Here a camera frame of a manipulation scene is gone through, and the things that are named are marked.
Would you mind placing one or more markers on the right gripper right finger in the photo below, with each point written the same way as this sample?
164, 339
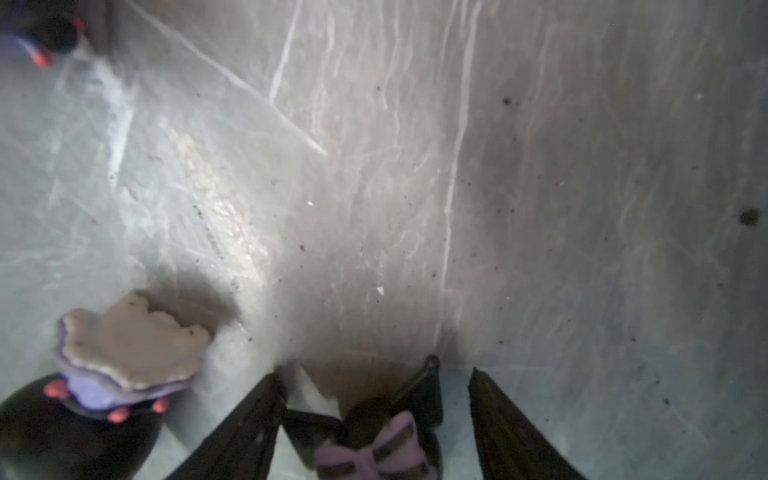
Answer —
509, 446

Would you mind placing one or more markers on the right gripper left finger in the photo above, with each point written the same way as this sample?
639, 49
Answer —
242, 446

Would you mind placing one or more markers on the black purple figure toy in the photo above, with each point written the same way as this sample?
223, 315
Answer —
379, 438

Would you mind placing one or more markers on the light purple figure toy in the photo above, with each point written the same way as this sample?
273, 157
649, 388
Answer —
40, 29

